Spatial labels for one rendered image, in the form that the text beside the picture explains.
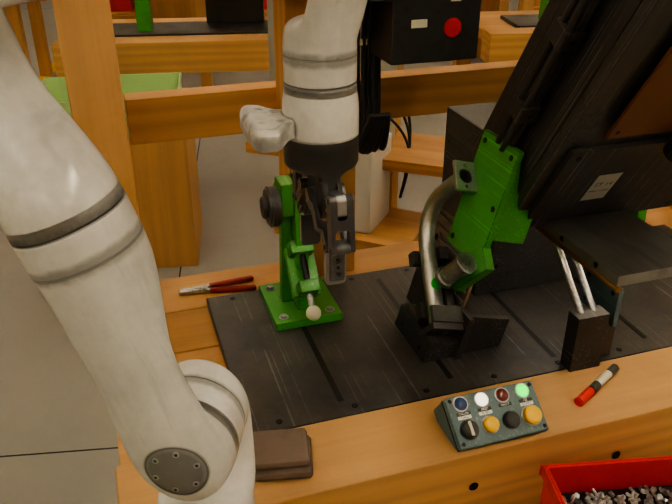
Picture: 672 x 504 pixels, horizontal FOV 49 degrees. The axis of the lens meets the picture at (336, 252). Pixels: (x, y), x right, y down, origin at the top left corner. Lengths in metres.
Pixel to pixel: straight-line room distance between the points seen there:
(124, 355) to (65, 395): 2.23
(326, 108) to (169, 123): 0.82
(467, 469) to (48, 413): 1.86
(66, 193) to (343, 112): 0.28
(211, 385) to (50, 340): 2.48
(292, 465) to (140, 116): 0.74
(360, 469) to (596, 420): 0.39
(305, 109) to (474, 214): 0.63
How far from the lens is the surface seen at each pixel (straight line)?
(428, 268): 1.33
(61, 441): 2.64
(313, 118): 0.70
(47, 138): 0.57
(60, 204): 0.55
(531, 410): 1.19
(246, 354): 1.34
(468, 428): 1.14
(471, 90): 1.67
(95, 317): 0.59
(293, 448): 1.10
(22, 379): 2.96
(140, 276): 0.58
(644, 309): 1.57
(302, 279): 1.38
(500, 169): 1.23
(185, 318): 1.49
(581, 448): 1.27
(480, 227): 1.26
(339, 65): 0.69
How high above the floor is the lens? 1.68
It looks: 28 degrees down
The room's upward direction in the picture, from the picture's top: straight up
